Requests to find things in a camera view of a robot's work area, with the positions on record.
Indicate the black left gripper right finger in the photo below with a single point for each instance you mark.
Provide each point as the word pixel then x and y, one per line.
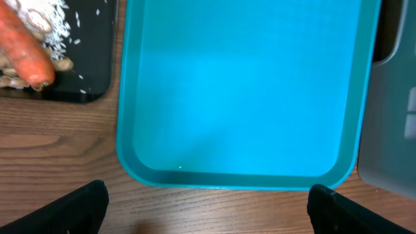
pixel 332 213

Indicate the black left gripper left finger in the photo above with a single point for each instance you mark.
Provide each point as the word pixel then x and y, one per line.
pixel 81 211

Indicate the orange carrot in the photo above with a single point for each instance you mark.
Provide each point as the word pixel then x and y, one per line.
pixel 23 52

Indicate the grey dishwasher rack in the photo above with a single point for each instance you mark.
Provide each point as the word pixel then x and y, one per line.
pixel 387 147

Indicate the teal serving tray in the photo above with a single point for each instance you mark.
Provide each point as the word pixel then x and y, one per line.
pixel 251 95

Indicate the black tray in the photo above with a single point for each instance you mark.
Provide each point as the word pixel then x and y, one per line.
pixel 90 46

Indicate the rice and peanut pile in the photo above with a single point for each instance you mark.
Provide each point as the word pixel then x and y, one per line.
pixel 46 21

